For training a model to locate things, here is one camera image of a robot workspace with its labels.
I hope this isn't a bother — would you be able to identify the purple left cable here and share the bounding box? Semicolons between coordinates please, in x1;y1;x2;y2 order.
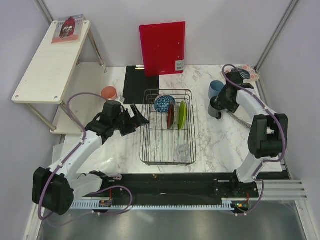
37;92;133;227

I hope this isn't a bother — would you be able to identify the floral cover book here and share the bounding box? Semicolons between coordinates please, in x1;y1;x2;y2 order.
224;64;260;85

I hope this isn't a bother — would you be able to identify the dark red plate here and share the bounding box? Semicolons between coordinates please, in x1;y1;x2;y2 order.
167;103;175;130

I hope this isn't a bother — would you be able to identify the spiral notebook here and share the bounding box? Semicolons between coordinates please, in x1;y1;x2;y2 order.
227;111;252;130

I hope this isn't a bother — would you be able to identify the red cover book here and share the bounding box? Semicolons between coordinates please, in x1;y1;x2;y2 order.
51;14;85;44

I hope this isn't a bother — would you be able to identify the dark grey ceramic mug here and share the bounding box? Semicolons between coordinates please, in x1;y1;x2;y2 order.
208;96;224;120

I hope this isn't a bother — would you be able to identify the white wooden shelf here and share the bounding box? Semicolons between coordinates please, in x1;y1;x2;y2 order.
12;20;106;135

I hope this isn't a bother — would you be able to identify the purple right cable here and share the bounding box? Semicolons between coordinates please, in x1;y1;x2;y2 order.
221;63;288;217

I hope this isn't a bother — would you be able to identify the green plate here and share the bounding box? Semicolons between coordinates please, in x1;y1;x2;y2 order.
178;100;187;130

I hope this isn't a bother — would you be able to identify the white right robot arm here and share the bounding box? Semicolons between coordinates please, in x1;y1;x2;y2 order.
210;69;288;197

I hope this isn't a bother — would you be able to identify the light blue plastic cup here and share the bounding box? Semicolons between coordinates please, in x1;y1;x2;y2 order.
208;80;225;99

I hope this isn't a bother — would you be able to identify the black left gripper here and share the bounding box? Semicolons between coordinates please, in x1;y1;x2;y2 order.
112;104;149;137

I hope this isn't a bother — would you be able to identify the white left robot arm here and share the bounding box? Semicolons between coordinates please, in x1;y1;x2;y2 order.
32;100;150;215

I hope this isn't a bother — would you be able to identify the blue patterned bowl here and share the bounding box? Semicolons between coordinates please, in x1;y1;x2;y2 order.
153;94;176;113

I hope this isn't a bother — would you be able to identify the black wire dish rack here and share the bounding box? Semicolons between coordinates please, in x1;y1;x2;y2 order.
140;89;197;166

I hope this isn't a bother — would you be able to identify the clear glass tumbler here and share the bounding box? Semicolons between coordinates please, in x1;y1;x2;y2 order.
174;144;190;163

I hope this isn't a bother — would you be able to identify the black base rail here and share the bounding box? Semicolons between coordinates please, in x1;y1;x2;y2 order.
96;173;259;207

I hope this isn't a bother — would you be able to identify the white cable duct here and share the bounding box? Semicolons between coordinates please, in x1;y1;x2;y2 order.
70;197;249;211

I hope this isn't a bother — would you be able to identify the purple cable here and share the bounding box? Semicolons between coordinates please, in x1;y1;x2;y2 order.
221;63;288;217
37;92;133;227

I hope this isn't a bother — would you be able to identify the red folder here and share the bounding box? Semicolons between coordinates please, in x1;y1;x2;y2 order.
139;21;186;77

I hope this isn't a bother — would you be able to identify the pink plastic cup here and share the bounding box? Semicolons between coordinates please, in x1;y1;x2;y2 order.
100;86;118;101

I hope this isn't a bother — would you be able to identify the black clipboard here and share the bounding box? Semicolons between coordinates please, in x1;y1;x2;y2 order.
123;66;159;105

